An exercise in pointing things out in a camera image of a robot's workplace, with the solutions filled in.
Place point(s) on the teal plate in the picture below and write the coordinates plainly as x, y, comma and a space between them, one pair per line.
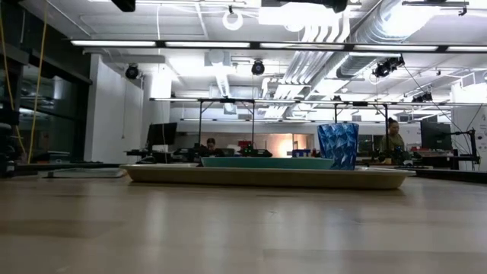
266, 163

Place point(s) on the blue faceted plastic cup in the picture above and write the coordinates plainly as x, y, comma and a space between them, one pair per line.
338, 146

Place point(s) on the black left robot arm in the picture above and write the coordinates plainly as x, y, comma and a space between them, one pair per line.
5, 160

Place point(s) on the beige plastic tray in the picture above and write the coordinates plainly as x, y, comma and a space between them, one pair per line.
266, 179

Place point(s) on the person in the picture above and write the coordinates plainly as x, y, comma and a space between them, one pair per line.
211, 146
392, 141

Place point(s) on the black ceiling spotlight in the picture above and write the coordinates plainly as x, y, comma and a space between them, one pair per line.
132, 72
258, 67

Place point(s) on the black computer monitor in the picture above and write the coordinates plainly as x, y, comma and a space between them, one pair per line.
435, 135
161, 134

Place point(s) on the rig light bar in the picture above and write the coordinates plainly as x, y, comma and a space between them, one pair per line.
266, 45

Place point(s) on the black ceiling track lights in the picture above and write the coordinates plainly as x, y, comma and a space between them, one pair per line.
388, 66

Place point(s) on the olive green mat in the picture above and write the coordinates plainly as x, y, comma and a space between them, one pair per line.
83, 174

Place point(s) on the black overhead fixture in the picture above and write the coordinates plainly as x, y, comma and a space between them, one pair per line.
123, 4

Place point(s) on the black background rig frame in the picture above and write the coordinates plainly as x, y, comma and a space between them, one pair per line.
226, 100
359, 103

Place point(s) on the silver ventilation duct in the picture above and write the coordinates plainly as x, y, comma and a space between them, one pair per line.
365, 38

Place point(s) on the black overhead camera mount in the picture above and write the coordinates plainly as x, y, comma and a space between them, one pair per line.
335, 4

